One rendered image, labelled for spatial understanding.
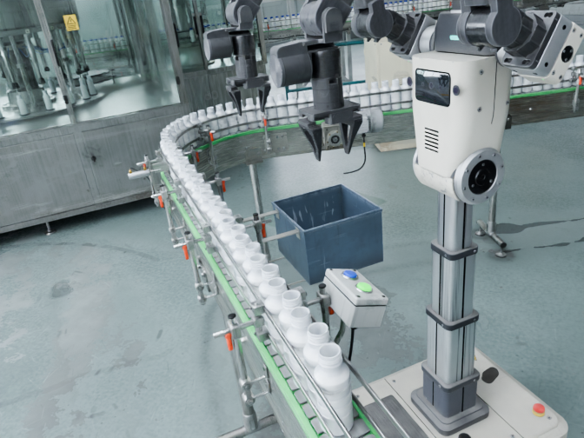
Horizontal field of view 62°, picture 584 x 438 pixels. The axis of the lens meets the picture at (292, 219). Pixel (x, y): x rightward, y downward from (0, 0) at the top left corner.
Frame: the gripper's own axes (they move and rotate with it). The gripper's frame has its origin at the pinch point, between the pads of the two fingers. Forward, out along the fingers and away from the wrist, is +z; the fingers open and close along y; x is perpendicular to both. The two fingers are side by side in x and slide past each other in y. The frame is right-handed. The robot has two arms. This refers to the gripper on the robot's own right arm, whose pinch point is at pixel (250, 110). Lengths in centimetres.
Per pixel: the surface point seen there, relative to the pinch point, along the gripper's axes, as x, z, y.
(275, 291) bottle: 49, 26, 14
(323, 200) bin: -41, 50, -39
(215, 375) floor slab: -67, 142, 14
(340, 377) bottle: 73, 28, 13
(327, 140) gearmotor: -111, 47, -76
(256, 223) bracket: 2.2, 32.4, 2.8
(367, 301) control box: 56, 30, -3
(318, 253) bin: -10, 55, -22
